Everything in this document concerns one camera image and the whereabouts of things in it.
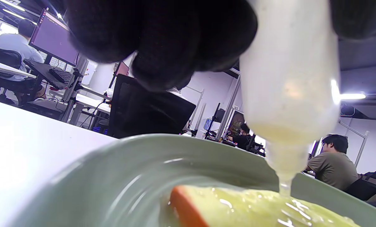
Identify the yellow glazed toast slice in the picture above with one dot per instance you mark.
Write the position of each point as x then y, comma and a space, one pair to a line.
232, 208

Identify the black mesh office chair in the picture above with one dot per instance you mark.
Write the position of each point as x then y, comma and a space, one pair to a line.
362, 189
150, 110
5, 58

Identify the translucent honey bottle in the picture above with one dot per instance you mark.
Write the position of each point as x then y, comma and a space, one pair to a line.
288, 78

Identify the black keyboard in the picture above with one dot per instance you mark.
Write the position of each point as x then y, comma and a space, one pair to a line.
61, 75

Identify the small red screen monitor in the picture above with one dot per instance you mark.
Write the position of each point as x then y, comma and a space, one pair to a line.
122, 68

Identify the pale green plate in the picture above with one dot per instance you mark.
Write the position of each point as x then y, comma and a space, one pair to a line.
112, 176

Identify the white office desk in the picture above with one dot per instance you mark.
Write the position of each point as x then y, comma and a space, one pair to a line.
90, 102
2, 67

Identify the monitor with pink screen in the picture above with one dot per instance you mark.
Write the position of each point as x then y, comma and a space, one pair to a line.
54, 39

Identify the aluminium frame pole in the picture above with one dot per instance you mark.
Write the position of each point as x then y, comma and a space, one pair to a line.
72, 91

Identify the person's left hand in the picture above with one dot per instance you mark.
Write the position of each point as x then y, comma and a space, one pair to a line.
159, 34

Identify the black keyboard tray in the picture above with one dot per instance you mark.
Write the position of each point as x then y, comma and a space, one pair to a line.
43, 71

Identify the black bag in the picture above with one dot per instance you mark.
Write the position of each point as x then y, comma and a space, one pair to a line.
371, 175

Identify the ceiling strip light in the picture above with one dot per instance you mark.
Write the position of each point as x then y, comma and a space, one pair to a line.
353, 96

